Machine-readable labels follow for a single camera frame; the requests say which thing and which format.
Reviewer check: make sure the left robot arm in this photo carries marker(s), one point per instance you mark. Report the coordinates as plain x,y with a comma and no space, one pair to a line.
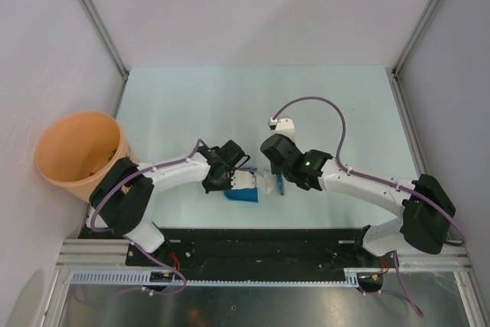
121,200

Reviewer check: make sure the orange plastic bucket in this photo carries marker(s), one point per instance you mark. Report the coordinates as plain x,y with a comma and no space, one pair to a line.
78,151

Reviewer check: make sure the blue plastic dustpan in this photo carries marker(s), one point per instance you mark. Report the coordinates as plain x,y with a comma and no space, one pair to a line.
246,195

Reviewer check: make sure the white paper scrap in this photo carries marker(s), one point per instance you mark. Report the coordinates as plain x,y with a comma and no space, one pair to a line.
266,182

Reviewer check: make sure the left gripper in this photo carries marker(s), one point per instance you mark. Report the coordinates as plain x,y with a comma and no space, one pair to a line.
209,187

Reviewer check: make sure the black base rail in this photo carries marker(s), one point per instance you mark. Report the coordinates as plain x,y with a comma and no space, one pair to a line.
264,255

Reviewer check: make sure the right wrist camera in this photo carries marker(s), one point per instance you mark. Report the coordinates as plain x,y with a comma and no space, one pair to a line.
282,130

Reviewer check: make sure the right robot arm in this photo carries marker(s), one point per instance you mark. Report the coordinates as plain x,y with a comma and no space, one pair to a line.
422,207

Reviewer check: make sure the blue hand brush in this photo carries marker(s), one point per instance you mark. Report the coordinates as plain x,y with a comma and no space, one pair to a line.
280,184

